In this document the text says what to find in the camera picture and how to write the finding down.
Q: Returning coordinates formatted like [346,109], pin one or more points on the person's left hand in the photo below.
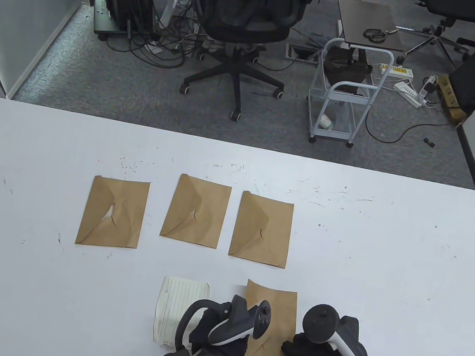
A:
[234,352]

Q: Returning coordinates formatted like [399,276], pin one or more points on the person's right fingers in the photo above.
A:
[292,350]

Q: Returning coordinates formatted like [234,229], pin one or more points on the person's left fingers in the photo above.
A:
[239,353]

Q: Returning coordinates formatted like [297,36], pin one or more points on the brown paper envelope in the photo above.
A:
[278,300]
[275,226]
[208,214]

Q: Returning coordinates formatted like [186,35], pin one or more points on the white lined paper stack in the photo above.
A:
[173,309]

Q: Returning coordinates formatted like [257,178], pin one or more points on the brown envelope with torn hole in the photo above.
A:
[128,200]

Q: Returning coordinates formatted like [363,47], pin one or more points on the white tape roll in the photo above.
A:
[325,121]

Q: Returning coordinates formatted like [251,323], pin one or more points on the small black adapter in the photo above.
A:
[430,142]

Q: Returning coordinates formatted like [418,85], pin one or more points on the white wheeled cart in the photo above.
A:
[325,97]

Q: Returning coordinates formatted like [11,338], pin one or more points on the black bag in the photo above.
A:
[344,66]

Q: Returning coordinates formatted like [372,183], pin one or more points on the grey floor outlet box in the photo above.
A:
[303,53]

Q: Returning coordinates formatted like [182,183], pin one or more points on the brown cardboard box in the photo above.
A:
[451,98]

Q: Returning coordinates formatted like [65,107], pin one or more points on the yellow white power strip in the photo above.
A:
[398,71]

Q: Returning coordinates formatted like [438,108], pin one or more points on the dark top side table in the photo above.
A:
[367,17]

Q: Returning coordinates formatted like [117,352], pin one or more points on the black mesh office chair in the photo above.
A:
[249,5]

